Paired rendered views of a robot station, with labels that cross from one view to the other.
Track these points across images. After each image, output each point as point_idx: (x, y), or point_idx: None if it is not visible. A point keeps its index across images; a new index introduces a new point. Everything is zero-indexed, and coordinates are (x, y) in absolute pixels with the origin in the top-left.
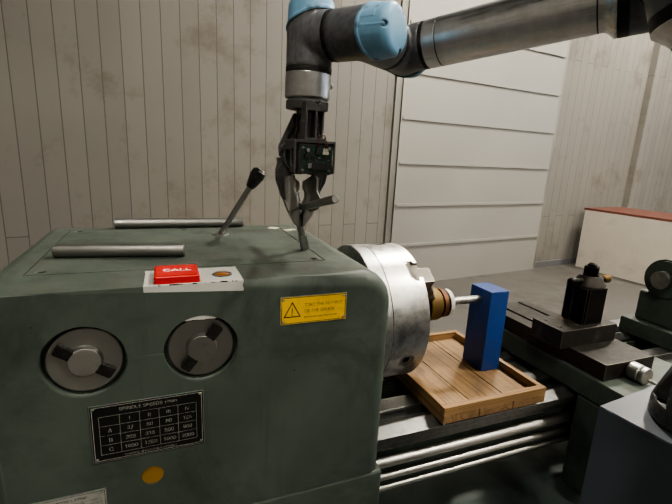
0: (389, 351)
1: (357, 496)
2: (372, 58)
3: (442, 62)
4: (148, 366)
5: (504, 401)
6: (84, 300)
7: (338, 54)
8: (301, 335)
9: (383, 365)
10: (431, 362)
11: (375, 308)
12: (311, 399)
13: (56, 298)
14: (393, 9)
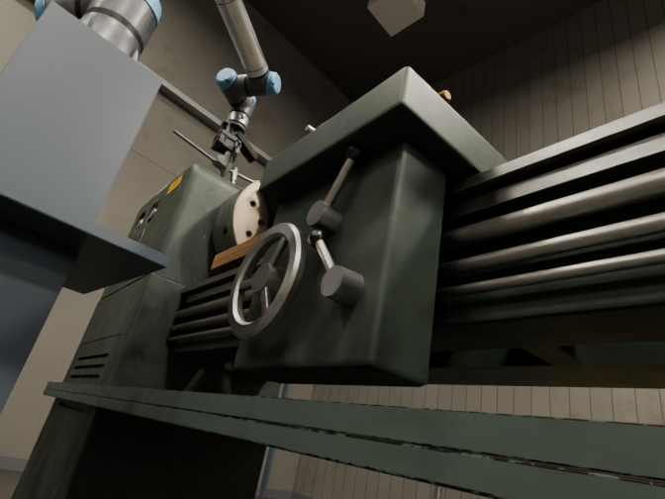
0: (217, 223)
1: (140, 290)
2: (223, 89)
3: (247, 70)
4: (143, 221)
5: (247, 245)
6: (147, 203)
7: (228, 100)
8: (167, 198)
9: (180, 206)
10: None
11: (186, 176)
12: (156, 228)
13: (145, 204)
14: (221, 70)
